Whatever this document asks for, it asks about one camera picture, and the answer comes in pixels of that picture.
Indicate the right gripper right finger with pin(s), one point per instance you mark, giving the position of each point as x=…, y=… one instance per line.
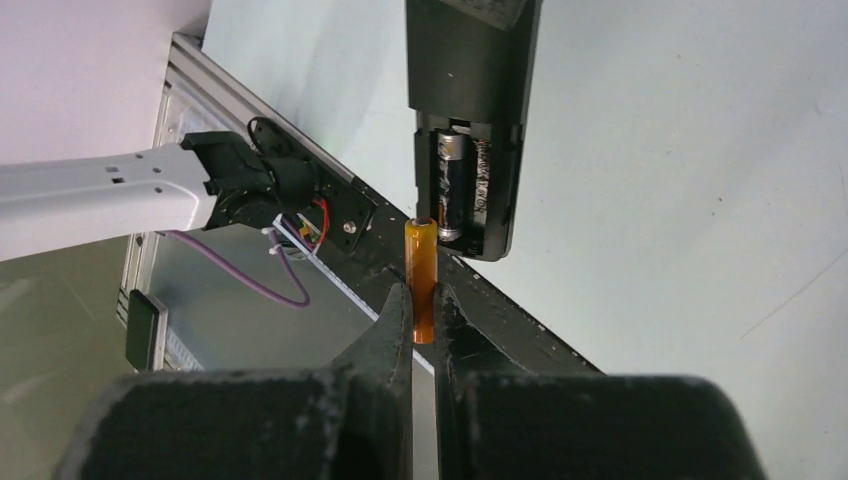
x=497, y=419

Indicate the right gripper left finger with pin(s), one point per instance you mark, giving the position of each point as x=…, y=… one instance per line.
x=350, y=419

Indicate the orange battery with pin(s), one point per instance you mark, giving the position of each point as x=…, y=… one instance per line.
x=421, y=265

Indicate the black battery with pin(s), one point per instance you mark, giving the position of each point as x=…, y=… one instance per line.
x=450, y=150

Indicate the black remote control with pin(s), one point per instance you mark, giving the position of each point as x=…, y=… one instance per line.
x=469, y=69

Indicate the aluminium frame rail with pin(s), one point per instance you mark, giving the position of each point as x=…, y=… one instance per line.
x=200, y=96

